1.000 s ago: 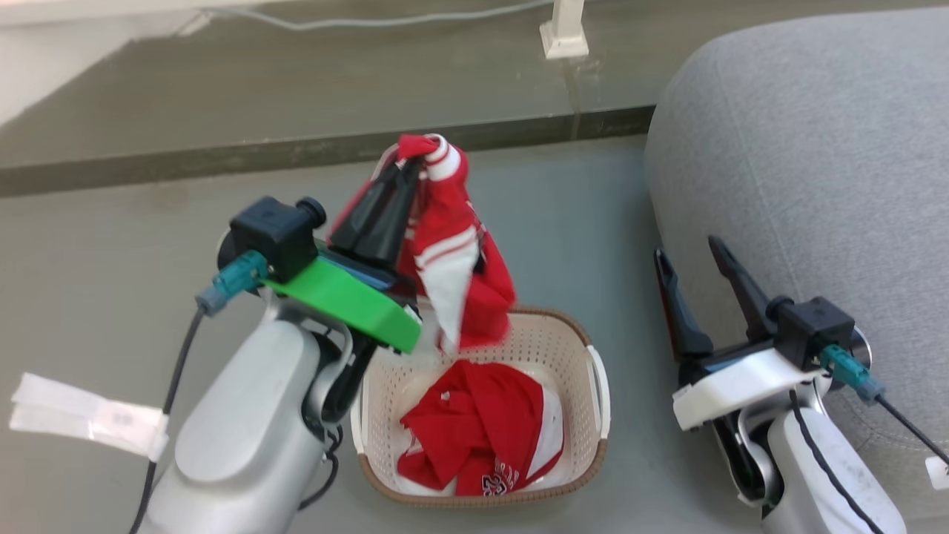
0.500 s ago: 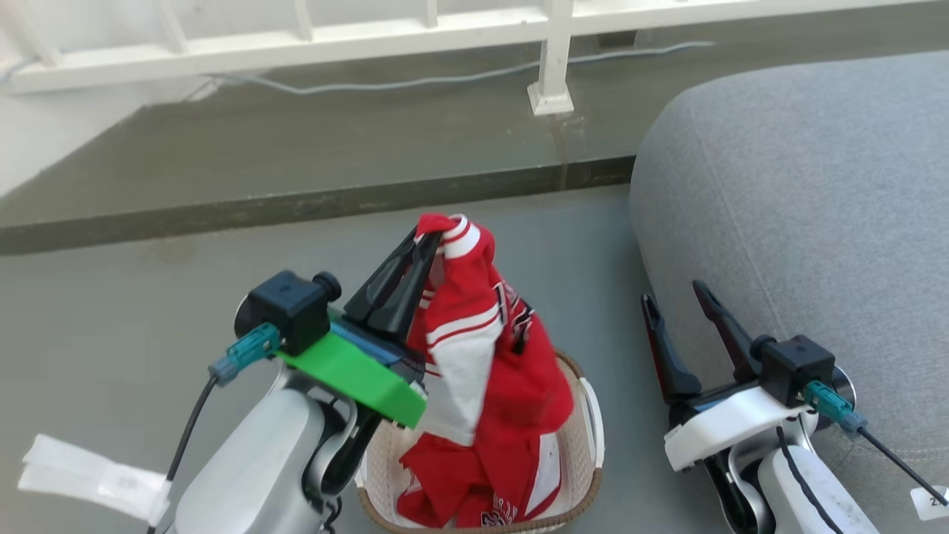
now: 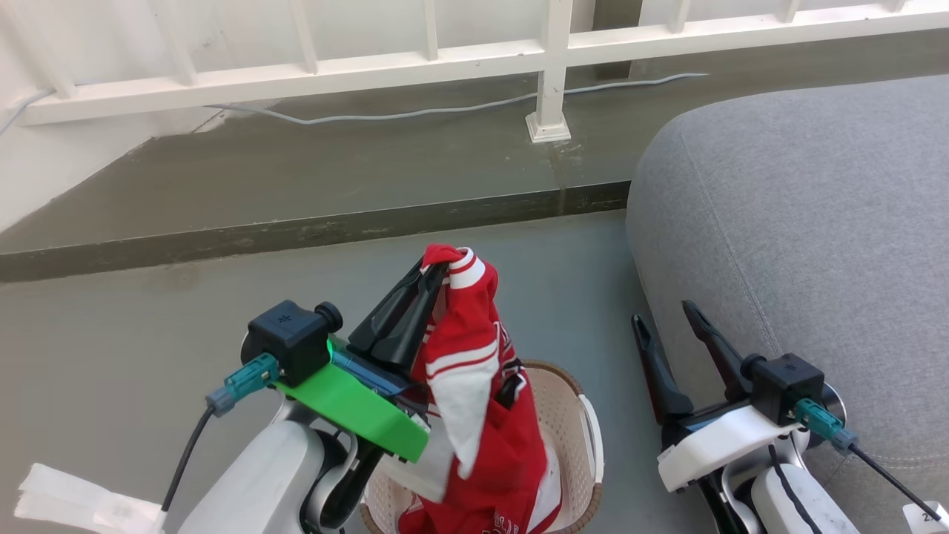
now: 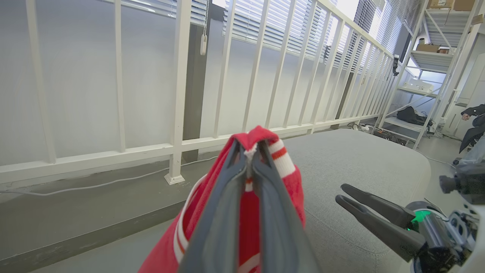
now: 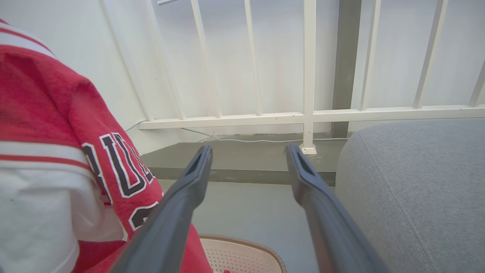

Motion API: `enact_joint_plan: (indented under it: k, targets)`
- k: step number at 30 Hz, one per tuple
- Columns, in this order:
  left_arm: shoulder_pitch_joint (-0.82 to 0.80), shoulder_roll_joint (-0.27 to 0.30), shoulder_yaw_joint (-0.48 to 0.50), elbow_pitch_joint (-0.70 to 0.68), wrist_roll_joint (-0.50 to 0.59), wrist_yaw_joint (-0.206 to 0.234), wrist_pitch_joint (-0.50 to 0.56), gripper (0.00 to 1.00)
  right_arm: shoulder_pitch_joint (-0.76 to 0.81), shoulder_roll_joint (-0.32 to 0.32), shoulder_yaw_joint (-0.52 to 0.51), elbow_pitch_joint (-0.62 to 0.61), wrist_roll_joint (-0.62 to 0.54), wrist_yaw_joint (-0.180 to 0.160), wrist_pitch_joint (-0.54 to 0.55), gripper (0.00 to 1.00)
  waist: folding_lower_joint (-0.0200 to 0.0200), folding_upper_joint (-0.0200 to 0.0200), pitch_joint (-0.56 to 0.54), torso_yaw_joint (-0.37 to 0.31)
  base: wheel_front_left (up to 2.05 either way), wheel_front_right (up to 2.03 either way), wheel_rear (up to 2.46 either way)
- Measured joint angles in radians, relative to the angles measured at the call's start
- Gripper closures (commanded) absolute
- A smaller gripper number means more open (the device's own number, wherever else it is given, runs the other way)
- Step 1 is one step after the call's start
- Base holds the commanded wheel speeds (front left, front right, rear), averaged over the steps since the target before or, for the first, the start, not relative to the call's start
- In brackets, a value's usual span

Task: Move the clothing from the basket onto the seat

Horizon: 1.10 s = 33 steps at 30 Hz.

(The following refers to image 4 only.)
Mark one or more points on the white device on shelf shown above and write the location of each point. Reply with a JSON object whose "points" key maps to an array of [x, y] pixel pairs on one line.
{"points": [[416, 85]]}

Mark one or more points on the white window blind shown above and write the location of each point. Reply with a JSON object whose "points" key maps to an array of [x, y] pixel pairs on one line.
{"points": [[157, 7], [386, 26], [273, 26]]}

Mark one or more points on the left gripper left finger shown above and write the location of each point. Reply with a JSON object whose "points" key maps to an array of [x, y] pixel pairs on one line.
{"points": [[216, 227]]}

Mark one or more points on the black bag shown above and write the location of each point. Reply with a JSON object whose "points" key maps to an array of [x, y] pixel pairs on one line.
{"points": [[411, 115]]}

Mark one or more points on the person in dark coat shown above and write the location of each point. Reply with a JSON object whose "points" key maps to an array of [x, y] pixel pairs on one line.
{"points": [[475, 127]]}

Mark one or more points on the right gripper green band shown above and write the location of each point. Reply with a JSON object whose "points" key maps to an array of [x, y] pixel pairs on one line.
{"points": [[439, 239]]}

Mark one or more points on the small brown cardboard box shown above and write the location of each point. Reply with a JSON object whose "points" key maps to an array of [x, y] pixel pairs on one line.
{"points": [[427, 48]]}

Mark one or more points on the white metal railing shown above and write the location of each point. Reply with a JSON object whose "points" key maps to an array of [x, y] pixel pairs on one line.
{"points": [[181, 76]]}

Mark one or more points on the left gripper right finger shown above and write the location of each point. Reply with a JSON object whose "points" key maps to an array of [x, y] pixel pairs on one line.
{"points": [[280, 235]]}

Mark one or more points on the white metal shelf rack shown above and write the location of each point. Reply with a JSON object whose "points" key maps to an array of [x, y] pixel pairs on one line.
{"points": [[432, 60]]}

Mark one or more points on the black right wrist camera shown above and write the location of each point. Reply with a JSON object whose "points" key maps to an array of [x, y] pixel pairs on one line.
{"points": [[468, 182]]}

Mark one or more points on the red and white jersey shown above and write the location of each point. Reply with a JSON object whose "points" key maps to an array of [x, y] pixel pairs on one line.
{"points": [[250, 212]]}

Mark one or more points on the black camera on railing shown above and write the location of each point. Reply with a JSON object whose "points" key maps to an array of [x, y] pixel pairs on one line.
{"points": [[396, 64]]}

